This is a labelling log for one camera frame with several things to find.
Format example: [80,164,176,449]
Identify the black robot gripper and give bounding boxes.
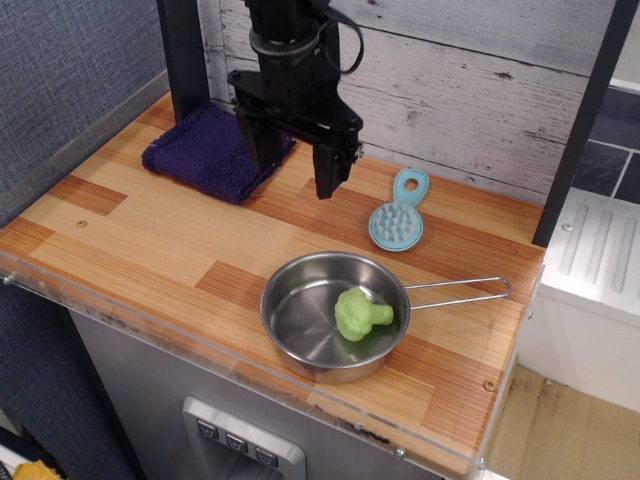
[228,47,363,200]

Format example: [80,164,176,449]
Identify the clear acrylic edge guard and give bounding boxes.
[1,254,486,479]

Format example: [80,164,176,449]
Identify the light blue scrub brush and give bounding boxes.
[369,168,430,252]

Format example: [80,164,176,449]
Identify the purple folded towel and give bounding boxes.
[142,102,282,205]

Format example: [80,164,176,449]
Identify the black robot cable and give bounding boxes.
[319,0,365,75]

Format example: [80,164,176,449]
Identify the black frame post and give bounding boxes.
[532,0,639,247]
[157,0,210,123]

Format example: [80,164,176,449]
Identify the black right frame post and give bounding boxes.
[532,0,639,247]

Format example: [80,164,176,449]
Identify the black left frame post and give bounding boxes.
[157,0,210,123]

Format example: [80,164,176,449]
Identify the stainless steel pan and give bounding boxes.
[259,250,513,385]

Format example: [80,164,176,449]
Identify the green toy broccoli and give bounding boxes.
[334,287,394,342]

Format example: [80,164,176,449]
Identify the silver dispenser control panel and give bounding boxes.
[182,396,307,479]

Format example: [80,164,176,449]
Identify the stainless steel cabinet front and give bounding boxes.
[71,313,435,479]

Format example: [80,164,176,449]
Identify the yellow toy object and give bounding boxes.
[13,461,62,480]

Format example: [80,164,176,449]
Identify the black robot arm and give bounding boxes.
[228,1,363,199]

